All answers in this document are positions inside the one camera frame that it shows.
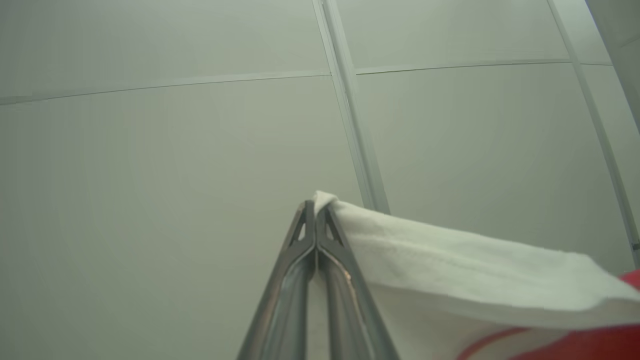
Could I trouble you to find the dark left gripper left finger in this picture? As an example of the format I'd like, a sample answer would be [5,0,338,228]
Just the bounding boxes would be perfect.
[237,200,317,360]

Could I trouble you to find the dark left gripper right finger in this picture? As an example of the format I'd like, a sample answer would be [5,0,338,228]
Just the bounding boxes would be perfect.
[316,203,401,360]

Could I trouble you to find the red jersey with white trim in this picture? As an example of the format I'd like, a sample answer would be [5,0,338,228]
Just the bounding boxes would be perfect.
[312,190,640,360]

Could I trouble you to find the grey partition post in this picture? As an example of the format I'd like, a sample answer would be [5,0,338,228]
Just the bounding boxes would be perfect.
[312,0,392,216]

